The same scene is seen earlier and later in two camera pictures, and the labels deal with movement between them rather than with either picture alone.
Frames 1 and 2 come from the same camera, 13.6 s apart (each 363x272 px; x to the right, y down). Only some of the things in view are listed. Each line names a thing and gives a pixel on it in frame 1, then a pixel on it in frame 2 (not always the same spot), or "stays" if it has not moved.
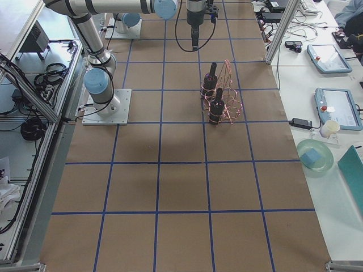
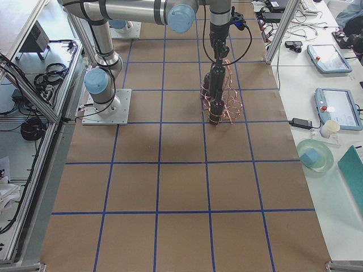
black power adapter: x=301 y=123 stays
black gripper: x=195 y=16 to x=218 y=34
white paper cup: x=329 y=127 stays
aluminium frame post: x=291 y=9 stays
